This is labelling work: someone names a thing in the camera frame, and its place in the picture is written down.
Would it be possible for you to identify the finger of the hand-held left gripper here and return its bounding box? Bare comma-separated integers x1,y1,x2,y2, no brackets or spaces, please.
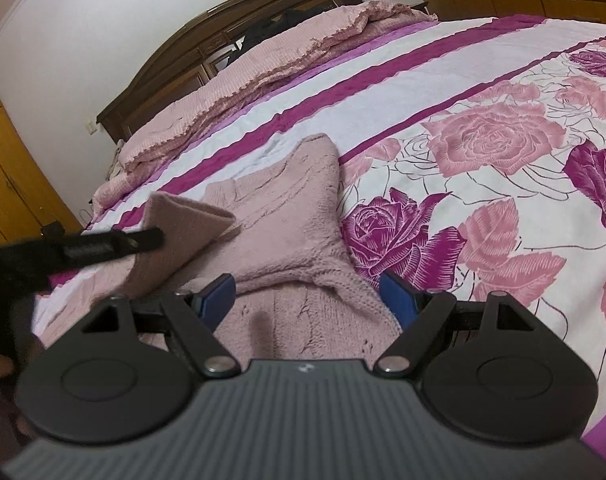
57,227,165,267

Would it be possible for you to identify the dark clothing on headboard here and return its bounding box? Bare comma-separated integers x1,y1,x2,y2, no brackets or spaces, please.
237,8,310,55

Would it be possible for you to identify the yellow wooden wardrobe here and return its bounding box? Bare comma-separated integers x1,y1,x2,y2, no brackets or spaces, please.
0,62,84,252

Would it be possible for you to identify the pink knitted sweater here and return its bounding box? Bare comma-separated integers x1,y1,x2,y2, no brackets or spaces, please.
33,133,405,361

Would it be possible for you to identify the pink ruffled quilt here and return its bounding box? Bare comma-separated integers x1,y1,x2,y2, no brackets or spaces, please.
90,0,440,217

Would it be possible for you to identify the dark wooden headboard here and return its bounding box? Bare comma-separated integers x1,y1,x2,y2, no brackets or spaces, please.
96,0,365,144

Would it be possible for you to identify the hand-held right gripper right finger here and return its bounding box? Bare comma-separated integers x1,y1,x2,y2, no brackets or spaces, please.
374,271,532,377

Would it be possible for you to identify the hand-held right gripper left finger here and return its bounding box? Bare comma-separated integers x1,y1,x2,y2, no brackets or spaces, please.
81,274,239,378

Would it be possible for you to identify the floral striped bedsheet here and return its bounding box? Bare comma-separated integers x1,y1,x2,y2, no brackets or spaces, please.
33,12,606,461

